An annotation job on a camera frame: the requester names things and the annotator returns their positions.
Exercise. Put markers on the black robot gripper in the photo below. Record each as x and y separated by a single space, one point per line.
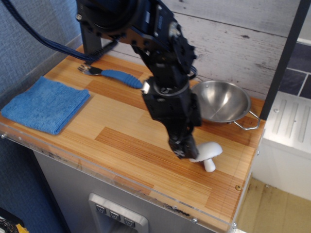
175 108

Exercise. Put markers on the white toy mushroom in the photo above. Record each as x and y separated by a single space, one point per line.
206 152

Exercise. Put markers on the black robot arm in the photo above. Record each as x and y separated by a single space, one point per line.
155 35

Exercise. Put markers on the blue folded cloth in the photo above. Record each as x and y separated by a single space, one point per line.
47 106

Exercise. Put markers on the white toy sink unit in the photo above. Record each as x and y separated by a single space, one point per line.
284 154

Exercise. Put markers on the silver dispenser button panel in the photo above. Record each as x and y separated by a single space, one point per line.
110 217

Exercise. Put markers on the yellow object bottom left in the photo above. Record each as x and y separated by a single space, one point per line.
7 226

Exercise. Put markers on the small steel two-handled pan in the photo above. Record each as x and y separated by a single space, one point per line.
223 102

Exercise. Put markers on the blue-handled metal spork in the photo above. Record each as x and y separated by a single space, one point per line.
123 77

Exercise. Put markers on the dark left shelf post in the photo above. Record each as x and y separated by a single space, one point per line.
91 41

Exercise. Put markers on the dark shelf post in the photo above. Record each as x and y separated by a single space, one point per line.
91 41
291 41

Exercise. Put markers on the dark right shelf post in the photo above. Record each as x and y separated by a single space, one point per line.
291 41

